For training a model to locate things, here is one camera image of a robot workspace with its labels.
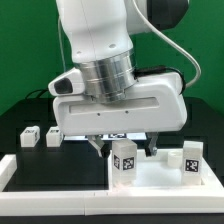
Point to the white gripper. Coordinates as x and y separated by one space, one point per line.
154 104

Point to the white square table top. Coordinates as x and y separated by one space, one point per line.
165 170

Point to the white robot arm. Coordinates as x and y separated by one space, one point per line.
104 93

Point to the marker plate with tags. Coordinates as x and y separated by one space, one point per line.
132 136

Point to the white U-shaped fence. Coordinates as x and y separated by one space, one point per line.
110 201

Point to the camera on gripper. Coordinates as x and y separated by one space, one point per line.
69 83

